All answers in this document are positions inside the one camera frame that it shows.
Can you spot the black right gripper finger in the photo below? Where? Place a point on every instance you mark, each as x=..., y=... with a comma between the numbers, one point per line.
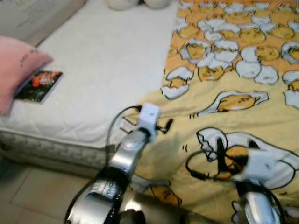
x=220, y=156

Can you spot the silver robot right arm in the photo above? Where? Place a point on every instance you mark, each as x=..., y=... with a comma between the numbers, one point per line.
x=254, y=205

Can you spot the dark red green book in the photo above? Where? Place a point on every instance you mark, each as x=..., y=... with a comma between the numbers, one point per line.
x=39, y=86

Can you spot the dark robot left foot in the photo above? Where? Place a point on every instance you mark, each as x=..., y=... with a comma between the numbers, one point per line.
x=132, y=217

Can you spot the pink bunny print pillow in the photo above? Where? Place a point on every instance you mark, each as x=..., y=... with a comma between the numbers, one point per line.
x=16, y=70

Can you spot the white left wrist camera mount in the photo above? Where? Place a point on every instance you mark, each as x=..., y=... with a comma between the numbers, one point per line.
x=149, y=116

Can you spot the white bed mattress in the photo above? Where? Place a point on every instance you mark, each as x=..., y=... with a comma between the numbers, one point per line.
x=107, y=60

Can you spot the yellow egg print blanket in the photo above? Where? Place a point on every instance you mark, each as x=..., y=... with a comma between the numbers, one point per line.
x=261, y=116

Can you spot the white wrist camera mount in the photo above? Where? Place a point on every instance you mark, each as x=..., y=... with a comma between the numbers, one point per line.
x=257, y=164
x=149, y=116

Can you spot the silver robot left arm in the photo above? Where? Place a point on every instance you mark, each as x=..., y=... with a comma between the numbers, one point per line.
x=121, y=158

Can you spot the cream plush toy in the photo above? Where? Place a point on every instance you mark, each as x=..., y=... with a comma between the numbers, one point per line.
x=124, y=3

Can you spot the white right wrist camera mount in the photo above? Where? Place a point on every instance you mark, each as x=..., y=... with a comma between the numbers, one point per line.
x=257, y=164

